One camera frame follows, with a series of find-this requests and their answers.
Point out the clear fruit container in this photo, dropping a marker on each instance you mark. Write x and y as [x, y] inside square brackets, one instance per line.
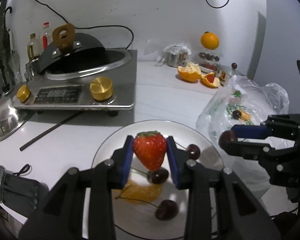
[209, 59]

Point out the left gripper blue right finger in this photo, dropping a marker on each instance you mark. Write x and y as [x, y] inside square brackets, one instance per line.
[189, 175]

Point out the red cap bottle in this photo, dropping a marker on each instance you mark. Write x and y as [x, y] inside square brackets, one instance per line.
[46, 35]

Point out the whole orange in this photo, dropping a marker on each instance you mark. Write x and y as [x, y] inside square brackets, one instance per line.
[209, 41]

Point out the orange segment on plate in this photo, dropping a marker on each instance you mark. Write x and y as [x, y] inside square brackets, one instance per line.
[140, 194]

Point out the black chopstick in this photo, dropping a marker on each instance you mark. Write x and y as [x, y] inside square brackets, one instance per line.
[51, 129]

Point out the black wallet with phone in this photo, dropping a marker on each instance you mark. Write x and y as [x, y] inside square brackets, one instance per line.
[20, 194]

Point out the silver induction cooker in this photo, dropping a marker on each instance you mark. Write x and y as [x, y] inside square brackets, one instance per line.
[71, 91]

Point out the clear printed plastic bag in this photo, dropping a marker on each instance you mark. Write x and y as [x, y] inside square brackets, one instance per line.
[240, 93]

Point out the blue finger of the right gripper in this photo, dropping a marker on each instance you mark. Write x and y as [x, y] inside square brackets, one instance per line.
[248, 150]
[251, 131]

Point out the steel cup in bag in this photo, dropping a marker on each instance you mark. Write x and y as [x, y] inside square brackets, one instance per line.
[174, 55]

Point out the dark cherry on plate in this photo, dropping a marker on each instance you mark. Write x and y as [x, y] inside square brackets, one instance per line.
[155, 177]

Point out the black wok wooden handle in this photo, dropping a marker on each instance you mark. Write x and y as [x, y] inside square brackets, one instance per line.
[71, 51]

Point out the white round plate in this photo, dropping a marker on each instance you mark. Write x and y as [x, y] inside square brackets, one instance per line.
[135, 205]

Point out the orange segment on bag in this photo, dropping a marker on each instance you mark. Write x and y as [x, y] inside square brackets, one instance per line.
[245, 116]

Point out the peeled half orange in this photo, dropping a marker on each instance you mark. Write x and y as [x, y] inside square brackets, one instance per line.
[191, 72]

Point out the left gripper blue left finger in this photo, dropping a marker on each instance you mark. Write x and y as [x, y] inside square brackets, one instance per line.
[109, 174]

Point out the orange peel piece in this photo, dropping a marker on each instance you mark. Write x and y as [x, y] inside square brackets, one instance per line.
[210, 80]

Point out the steel pot lid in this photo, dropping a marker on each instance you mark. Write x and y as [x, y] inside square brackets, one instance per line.
[11, 119]

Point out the oil bottle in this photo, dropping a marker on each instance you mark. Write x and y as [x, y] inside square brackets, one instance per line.
[34, 49]

